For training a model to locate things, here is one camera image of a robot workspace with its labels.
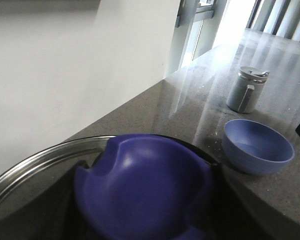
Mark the grey window frame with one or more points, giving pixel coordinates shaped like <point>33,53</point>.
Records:
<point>195,31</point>

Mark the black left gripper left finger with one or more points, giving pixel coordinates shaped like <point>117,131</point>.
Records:
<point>41,207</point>

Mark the blue plastic bowl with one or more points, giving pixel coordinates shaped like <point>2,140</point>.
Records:
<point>255,148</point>

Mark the grey seasoning jar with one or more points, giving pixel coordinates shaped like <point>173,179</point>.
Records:
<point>247,89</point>

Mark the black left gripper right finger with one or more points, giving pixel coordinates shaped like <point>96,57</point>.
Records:
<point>238,214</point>

